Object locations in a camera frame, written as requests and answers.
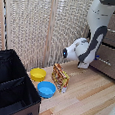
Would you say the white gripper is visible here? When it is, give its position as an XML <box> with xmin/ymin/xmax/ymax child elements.
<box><xmin>77</xmin><ymin>61</ymin><xmax>91</xmax><ymax>71</ymax></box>

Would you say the brown wooden drawer cabinet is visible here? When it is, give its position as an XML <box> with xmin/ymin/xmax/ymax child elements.
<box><xmin>88</xmin><ymin>8</ymin><xmax>115</xmax><ymax>83</ymax></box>

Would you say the granola cereal box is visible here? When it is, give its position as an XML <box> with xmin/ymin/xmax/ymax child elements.
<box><xmin>49</xmin><ymin>62</ymin><xmax>72</xmax><ymax>95</ymax></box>

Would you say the blue plastic bowl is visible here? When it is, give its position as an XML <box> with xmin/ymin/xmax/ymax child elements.
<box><xmin>36</xmin><ymin>80</ymin><xmax>58</xmax><ymax>101</ymax></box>

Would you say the yellow plastic bowl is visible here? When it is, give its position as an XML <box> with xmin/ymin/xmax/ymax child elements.
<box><xmin>28</xmin><ymin>67</ymin><xmax>48</xmax><ymax>84</ymax></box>

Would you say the beige bamboo screen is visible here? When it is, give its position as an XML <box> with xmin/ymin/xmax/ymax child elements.
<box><xmin>0</xmin><ymin>0</ymin><xmax>97</xmax><ymax>79</ymax></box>

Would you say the black fabric storage bin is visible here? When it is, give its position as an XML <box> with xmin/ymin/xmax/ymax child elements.
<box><xmin>0</xmin><ymin>47</ymin><xmax>47</xmax><ymax>115</ymax></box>

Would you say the metal bottom drawer handle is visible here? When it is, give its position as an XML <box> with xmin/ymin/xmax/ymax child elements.
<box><xmin>94</xmin><ymin>55</ymin><xmax>113</xmax><ymax>66</ymax></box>

